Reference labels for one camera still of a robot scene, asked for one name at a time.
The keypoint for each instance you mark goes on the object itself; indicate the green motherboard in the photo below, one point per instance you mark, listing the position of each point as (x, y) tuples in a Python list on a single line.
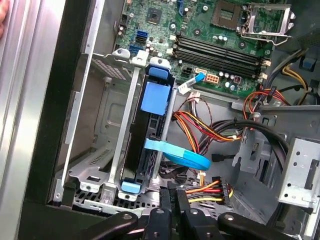
[(200, 17)]

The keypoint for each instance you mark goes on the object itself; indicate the metal socket cover frame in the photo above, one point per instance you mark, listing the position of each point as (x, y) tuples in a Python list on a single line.
[(250, 22)]

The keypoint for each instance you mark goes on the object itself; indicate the grey metal optical drive cage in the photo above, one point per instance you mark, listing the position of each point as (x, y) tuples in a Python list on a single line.
[(275, 117)]

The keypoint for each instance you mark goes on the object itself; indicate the blue expansion slot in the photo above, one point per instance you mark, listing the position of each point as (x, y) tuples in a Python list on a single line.
[(180, 6)]

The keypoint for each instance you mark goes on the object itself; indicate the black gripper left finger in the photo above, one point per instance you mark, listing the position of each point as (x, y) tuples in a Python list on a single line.
[(160, 225)]

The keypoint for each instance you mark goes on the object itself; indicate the person hand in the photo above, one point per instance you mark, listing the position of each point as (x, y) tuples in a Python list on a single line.
[(3, 12)]

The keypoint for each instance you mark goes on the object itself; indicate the hard disk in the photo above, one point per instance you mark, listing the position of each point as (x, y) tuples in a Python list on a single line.
[(155, 97)]

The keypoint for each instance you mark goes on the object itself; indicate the grey metal disk bay cage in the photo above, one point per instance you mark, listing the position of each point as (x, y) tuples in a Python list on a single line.
[(110, 120)]

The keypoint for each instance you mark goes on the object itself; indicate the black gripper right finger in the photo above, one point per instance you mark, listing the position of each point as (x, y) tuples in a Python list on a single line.
[(197, 225)]

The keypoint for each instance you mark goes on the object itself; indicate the grey power supply unit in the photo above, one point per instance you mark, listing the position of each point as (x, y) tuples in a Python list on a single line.
[(307, 20)]

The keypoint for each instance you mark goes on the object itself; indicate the locking lever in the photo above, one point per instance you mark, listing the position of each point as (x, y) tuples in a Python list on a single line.
[(282, 41)]

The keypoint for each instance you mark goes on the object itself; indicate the black open PC case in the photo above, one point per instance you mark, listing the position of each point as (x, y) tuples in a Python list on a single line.
[(50, 125)]

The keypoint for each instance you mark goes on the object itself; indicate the black RAM slot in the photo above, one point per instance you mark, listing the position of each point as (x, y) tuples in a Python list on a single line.
[(220, 64), (220, 59), (220, 53), (220, 48)]

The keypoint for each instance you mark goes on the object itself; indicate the CPU socket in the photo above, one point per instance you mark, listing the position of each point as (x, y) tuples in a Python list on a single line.
[(225, 13)]

